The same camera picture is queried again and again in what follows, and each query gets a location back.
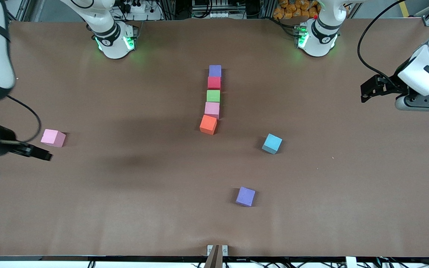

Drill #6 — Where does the metal equipment rack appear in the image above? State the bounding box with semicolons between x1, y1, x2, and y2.
191;0;267;20

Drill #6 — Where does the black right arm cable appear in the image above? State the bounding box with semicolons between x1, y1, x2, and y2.
7;95;42;144

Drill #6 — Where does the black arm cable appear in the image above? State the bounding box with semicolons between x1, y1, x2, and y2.
7;95;42;144
357;0;409;80

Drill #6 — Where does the orange foam cube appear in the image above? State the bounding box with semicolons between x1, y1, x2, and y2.
200;115;218;135

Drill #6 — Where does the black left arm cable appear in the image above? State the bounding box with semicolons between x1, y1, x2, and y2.
357;0;409;80

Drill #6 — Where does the pink foam cube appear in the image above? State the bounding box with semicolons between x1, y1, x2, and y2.
40;129;67;148
204;102;220;120

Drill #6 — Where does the metal table edge bracket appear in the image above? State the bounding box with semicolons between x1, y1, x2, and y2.
207;245;228;256

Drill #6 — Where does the cyan foam cube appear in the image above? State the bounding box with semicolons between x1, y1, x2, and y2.
262;133;283;154

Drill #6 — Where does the lilac purple foam cube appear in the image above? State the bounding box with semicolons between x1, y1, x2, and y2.
235;186;256;207

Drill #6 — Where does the brown camera pole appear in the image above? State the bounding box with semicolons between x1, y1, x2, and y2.
204;245;219;268

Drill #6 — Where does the white power strip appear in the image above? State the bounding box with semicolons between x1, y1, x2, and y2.
112;0;163;21

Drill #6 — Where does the pile of orange toys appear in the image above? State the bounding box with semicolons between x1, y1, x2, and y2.
273;0;319;20

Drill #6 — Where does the black floor cable bundle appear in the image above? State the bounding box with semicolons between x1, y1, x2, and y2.
376;251;429;268

